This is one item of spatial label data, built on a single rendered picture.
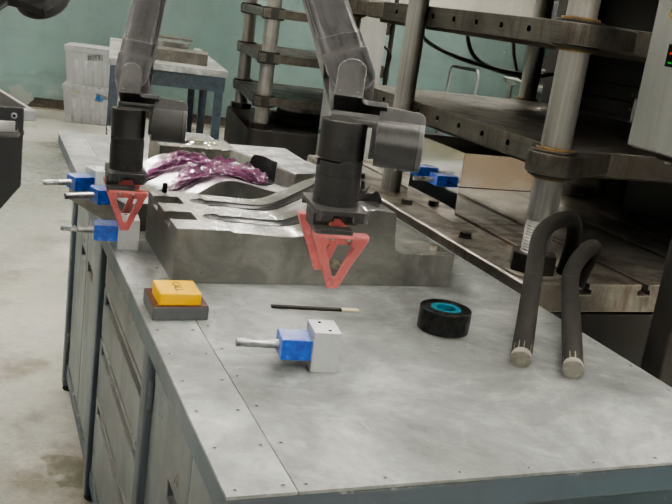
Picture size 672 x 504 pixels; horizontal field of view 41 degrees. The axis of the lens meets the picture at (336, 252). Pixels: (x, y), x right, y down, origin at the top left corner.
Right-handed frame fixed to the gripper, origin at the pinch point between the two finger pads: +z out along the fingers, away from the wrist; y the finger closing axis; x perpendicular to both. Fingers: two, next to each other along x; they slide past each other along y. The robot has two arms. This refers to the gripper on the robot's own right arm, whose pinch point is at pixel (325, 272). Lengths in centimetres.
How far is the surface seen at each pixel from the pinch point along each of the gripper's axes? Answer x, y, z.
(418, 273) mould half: -25.9, 36.8, 10.2
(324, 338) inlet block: -0.3, -2.6, 8.0
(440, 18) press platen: -52, 121, -34
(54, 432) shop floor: 39, 133, 91
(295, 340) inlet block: 3.3, -2.1, 8.6
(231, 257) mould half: 7.9, 31.8, 7.9
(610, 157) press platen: -73, 61, -10
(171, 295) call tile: 18.1, 14.6, 9.1
